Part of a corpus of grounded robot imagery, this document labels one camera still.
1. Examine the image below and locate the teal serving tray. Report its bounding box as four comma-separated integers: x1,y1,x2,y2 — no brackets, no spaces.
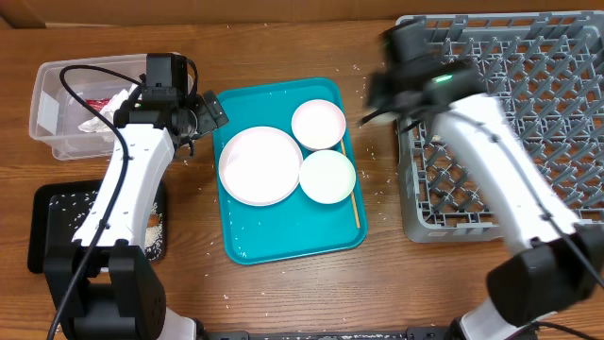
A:
212,77,368,265

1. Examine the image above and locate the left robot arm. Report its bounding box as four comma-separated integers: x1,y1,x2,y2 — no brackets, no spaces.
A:
43,53,228,340

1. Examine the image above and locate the red snack wrapper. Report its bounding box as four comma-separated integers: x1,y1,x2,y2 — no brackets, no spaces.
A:
86,98,110,111

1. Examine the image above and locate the white rice pile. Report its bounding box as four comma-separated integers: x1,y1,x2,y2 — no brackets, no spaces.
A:
45,189,166,261

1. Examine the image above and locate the grey dishwasher rack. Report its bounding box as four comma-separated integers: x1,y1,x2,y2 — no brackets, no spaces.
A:
398,11,603,243

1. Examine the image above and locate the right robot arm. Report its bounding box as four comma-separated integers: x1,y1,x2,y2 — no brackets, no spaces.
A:
368,20,603,339

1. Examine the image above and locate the large white plate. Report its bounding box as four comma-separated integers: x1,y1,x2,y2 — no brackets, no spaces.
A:
218,127,303,207

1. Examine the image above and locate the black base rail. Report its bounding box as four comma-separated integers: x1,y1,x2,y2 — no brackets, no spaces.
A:
200,326,448,340

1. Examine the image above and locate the brown carrot stick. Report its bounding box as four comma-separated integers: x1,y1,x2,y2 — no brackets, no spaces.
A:
147,213,161,228

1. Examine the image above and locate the black plastic tray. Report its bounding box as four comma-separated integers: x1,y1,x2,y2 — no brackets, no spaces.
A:
27,179,167,274

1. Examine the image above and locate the wooden chopstick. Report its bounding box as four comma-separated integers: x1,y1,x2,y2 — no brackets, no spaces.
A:
340,139,361,230

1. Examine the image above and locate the white bowl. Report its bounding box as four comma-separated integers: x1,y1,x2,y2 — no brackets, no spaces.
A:
292,99,346,151

